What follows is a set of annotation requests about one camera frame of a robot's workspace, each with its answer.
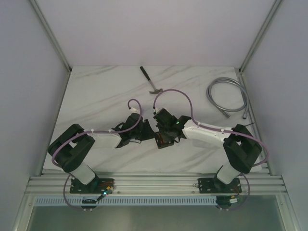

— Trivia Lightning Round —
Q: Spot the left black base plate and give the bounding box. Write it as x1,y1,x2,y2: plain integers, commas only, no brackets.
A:
70,178,114,194

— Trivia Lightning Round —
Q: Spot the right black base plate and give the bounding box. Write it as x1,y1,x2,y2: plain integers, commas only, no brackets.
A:
197,178,242,194

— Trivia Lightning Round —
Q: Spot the black fuse box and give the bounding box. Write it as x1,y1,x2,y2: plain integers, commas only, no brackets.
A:
155,132,174,149

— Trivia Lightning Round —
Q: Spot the aluminium mounting rail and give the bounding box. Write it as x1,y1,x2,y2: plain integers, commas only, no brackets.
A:
25,170,287,196

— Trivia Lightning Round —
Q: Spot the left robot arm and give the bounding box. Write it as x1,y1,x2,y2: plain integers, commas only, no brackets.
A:
48,113,155,193

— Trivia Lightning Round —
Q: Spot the grey slotted cable duct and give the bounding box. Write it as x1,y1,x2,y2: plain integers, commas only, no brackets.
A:
34,195,238,207

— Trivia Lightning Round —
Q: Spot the silver flexible metal hose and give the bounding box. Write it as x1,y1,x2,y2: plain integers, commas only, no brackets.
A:
206,77,248,120

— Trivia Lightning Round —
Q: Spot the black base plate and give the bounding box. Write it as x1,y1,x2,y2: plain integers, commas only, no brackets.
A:
70,178,114,194
197,178,242,194

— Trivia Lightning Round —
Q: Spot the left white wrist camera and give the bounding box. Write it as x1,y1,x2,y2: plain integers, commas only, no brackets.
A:
129,107,140,114

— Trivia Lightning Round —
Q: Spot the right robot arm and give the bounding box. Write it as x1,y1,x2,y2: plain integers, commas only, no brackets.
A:
154,108,262,192

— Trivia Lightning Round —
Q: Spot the claw hammer black handle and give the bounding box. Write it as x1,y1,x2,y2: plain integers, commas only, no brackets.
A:
140,65,164,95

